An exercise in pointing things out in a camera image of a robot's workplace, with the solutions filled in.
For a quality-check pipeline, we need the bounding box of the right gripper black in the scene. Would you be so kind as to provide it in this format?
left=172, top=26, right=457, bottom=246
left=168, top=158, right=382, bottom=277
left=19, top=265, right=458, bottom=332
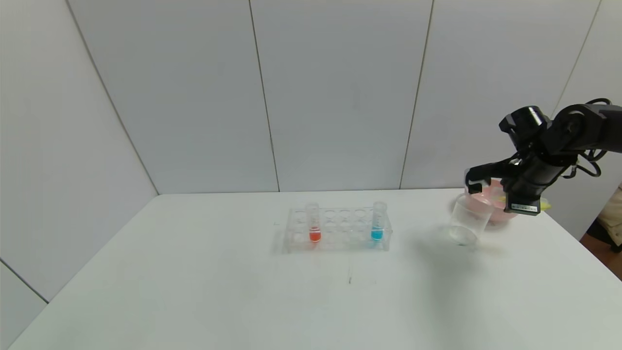
left=501, top=154, right=567, bottom=216

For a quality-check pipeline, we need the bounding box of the yellow pigment test tube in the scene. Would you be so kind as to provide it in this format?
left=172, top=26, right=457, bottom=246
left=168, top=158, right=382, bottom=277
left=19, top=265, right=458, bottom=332
left=467, top=181, right=553, bottom=211

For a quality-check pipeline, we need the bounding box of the blue pigment test tube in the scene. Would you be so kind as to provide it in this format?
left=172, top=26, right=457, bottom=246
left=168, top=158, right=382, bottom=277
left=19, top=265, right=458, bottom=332
left=371, top=201, right=388, bottom=242

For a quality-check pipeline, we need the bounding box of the clear glass beaker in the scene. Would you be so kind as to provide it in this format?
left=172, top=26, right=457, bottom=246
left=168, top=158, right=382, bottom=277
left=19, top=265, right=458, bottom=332
left=448, top=193, right=494, bottom=247

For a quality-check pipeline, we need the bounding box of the clear plastic test tube rack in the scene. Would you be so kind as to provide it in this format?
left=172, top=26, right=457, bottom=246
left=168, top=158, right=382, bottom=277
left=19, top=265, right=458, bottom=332
left=283, top=207, right=393, bottom=253

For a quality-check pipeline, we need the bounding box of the red pigment test tube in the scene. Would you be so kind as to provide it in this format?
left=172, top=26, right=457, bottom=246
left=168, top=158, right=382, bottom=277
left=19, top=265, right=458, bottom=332
left=305, top=203, right=322, bottom=243

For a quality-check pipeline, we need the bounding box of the pink bowl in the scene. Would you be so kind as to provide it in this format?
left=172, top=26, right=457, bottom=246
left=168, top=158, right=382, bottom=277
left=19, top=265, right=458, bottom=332
left=479, top=178, right=519, bottom=227

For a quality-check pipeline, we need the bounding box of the dark background object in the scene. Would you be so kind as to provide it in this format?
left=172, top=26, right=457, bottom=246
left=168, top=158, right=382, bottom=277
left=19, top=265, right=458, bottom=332
left=586, top=219, right=622, bottom=253

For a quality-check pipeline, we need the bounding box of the beige padded jacket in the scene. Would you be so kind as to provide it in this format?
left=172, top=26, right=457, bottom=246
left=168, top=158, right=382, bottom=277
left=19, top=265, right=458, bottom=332
left=597, top=184, right=622, bottom=246

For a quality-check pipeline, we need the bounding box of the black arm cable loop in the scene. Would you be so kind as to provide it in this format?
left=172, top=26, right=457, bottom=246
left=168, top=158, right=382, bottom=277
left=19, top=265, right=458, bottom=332
left=564, top=146, right=604, bottom=178

